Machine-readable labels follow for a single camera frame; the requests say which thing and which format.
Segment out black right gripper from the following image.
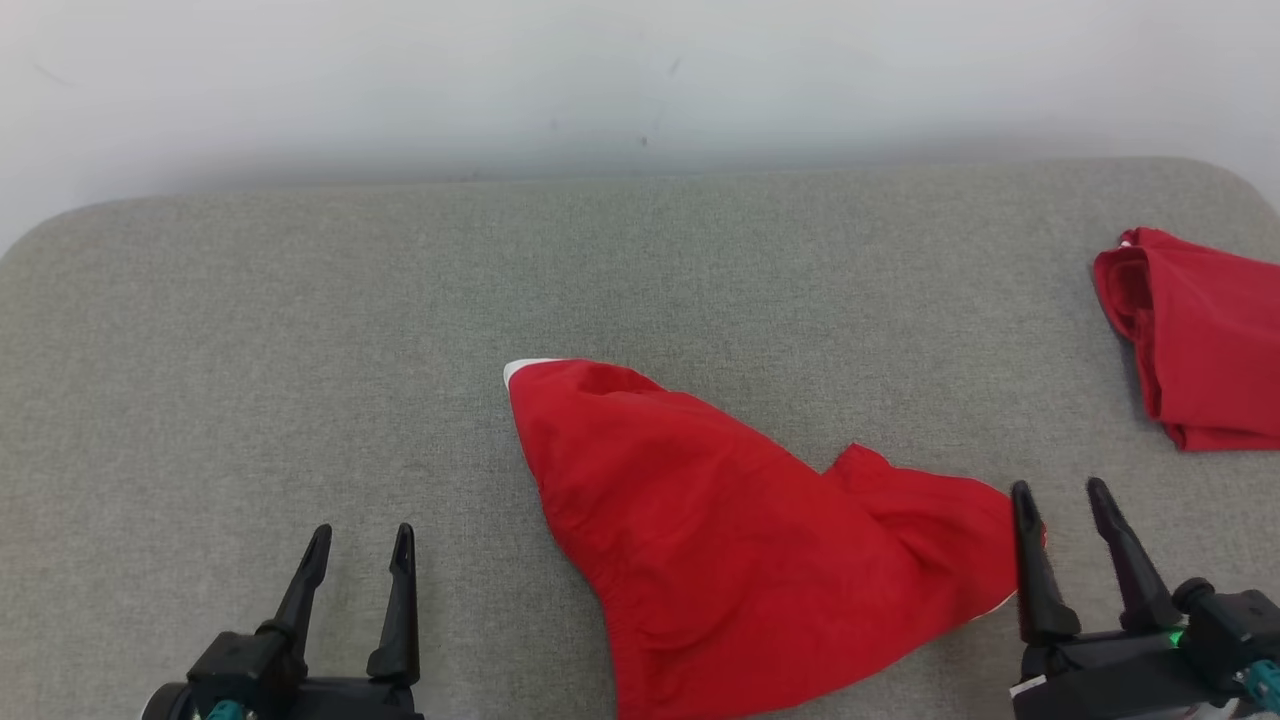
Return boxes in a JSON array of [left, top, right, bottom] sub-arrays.
[[1010, 477, 1239, 720]]

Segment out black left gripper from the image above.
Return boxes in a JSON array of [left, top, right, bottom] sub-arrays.
[[140, 522, 426, 720]]

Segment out red shirt with white sleeves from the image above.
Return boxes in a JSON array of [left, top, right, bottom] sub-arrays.
[[1092, 227, 1280, 453]]

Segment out red shorts with white stripe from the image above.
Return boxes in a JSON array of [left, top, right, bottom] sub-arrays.
[[503, 358, 1047, 720]]

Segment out grey fabric sofa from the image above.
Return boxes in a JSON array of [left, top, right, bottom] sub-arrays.
[[0, 155, 1280, 720]]

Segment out teal connector right camera cable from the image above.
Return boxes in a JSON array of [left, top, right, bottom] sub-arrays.
[[1238, 658, 1280, 713]]

